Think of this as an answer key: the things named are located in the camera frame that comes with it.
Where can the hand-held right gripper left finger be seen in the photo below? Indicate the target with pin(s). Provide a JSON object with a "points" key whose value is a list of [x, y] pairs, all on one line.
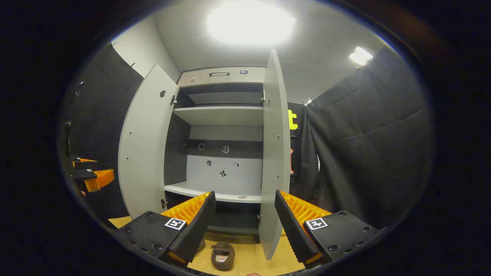
{"points": [[199, 226]]}

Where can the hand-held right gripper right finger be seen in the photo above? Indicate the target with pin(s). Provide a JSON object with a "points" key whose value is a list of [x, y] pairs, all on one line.
{"points": [[293, 230]]}

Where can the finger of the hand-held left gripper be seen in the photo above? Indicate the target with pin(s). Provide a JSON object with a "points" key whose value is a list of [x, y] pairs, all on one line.
{"points": [[82, 175], [84, 165]]}

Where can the brown fluffy shoe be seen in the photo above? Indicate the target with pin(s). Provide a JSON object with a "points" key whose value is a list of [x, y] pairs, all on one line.
{"points": [[200, 246], [229, 261]]}

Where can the grey cabinet door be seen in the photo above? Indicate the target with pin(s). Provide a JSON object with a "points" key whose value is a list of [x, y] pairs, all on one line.
{"points": [[145, 145], [274, 153]]}

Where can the grey shoe cabinet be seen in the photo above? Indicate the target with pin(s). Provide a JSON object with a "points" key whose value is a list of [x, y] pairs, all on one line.
{"points": [[176, 153]]}

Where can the white cabinet shelf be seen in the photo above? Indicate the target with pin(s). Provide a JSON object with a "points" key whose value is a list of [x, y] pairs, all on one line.
{"points": [[238, 191], [222, 115]]}

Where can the grey cabinet drawer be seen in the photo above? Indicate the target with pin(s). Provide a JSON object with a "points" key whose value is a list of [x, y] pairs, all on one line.
{"points": [[238, 79]]}

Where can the large ceiling light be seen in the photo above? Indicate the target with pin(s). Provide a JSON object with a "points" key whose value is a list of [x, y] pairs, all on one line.
{"points": [[249, 23]]}

